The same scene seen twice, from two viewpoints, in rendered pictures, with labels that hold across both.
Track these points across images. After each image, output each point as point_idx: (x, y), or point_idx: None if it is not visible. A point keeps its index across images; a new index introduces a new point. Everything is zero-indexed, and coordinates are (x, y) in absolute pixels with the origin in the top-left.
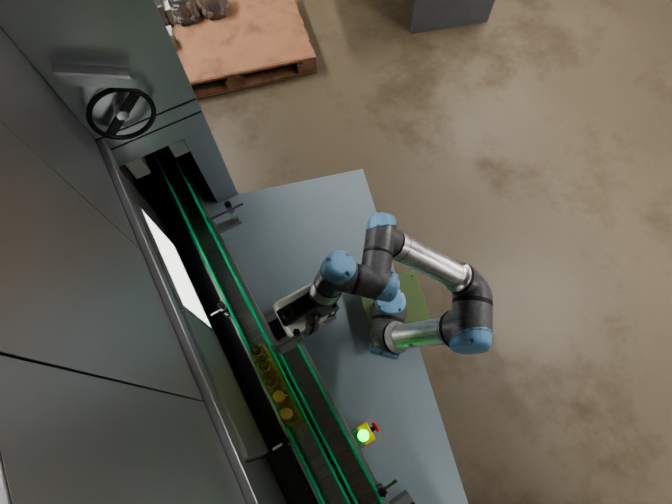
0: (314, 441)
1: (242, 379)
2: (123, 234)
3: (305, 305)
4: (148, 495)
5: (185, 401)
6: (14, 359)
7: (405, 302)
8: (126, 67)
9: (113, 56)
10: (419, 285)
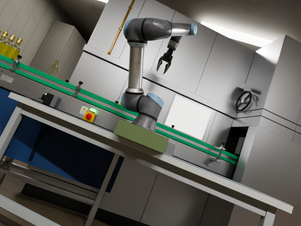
0: None
1: None
2: (198, 83)
3: None
4: None
5: (154, 58)
6: (173, 14)
7: (151, 96)
8: (256, 89)
9: (256, 85)
10: (155, 132)
